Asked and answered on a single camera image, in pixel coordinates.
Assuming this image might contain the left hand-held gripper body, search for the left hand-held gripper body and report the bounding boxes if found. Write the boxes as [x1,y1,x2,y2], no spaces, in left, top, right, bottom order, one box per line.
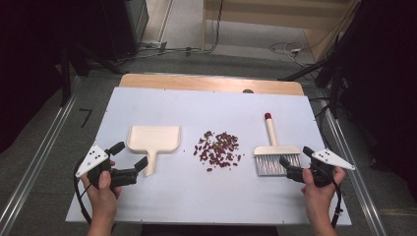
[75,145,139,191]

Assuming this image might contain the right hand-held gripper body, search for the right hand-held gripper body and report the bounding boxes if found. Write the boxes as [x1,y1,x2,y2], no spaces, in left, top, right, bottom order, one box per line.
[284,147,356,189]

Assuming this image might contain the cream brush with red tip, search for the cream brush with red tip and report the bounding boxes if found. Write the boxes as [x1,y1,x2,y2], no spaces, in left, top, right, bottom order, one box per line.
[253,112,303,177]

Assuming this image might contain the cream plastic dustpan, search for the cream plastic dustpan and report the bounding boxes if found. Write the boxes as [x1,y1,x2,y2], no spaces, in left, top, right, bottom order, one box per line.
[126,125,182,178]

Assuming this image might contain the pile of red beans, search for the pile of red beans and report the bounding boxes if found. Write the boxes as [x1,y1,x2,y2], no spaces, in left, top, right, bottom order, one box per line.
[192,130,246,173]

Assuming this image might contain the person's left hand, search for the person's left hand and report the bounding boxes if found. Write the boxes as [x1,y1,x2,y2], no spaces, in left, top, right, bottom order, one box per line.
[80,159,123,218]

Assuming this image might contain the person's right hand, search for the person's right hand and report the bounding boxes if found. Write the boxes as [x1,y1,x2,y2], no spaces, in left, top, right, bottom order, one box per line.
[300,165,347,215]

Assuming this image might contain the white table board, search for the white table board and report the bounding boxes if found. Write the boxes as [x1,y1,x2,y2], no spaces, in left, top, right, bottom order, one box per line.
[64,86,353,227]

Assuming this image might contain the black metal stand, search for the black metal stand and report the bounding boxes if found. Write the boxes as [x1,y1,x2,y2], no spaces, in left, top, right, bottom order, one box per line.
[277,30,350,120]

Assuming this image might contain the black stand legs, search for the black stand legs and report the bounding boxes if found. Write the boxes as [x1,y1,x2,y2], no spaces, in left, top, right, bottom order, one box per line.
[59,41,127,108]

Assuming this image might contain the black curtain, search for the black curtain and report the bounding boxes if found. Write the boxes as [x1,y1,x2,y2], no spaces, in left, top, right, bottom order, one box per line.
[332,0,417,200]
[0,0,111,155]

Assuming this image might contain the wooden table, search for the wooden table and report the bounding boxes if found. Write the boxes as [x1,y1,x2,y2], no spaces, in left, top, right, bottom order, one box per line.
[118,73,306,97]

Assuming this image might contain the black cabinet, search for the black cabinet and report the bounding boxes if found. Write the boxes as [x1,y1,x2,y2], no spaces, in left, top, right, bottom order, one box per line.
[99,0,150,63]

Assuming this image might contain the light wooden furniture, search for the light wooden furniture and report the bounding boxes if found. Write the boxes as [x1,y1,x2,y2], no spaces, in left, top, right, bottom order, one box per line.
[201,0,362,64]

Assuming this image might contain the black cable bundle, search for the black cable bundle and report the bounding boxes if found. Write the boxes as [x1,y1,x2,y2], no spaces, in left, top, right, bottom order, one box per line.
[308,95,347,155]

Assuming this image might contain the aluminium floor rail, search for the aluminium floor rail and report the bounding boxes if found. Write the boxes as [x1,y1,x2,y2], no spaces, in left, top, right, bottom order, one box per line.
[315,97,390,236]
[0,76,84,236]

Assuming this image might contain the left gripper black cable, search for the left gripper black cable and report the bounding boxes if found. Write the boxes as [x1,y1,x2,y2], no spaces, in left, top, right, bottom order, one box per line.
[73,156,93,228]

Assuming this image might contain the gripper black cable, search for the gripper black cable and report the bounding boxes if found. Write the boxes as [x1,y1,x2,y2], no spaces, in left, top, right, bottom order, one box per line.
[323,166,344,229]
[73,156,93,228]

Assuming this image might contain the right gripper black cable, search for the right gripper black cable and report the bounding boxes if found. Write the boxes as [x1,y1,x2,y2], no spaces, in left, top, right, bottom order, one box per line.
[323,166,344,229]

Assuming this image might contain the white floor cable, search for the white floor cable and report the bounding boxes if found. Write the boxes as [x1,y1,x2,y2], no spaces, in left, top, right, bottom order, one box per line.
[268,40,317,69]

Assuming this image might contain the black floor cable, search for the black floor cable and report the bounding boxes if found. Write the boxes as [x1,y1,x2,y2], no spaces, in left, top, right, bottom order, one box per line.
[116,0,226,64]

